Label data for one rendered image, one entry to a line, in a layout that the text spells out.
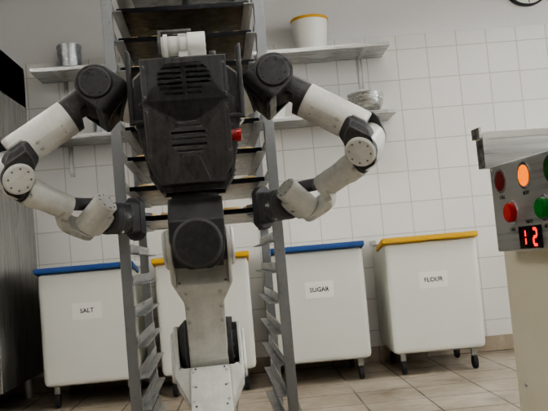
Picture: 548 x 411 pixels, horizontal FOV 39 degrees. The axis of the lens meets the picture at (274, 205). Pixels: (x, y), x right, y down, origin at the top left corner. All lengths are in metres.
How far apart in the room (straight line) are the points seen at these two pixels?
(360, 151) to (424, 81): 3.36
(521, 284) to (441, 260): 3.15
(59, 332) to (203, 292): 2.51
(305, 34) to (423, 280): 1.68
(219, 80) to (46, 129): 0.44
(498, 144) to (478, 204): 3.89
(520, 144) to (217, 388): 1.04
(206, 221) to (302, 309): 2.66
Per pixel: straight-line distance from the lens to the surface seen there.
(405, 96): 5.22
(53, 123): 1.95
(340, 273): 4.38
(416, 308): 4.46
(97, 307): 4.43
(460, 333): 4.52
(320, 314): 4.37
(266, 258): 2.91
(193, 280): 2.02
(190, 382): 2.10
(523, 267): 1.32
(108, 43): 2.40
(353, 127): 1.91
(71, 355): 4.48
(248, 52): 2.61
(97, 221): 2.08
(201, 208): 1.82
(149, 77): 1.82
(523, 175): 1.22
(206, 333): 2.10
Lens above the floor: 0.72
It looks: 4 degrees up
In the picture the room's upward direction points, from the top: 5 degrees counter-clockwise
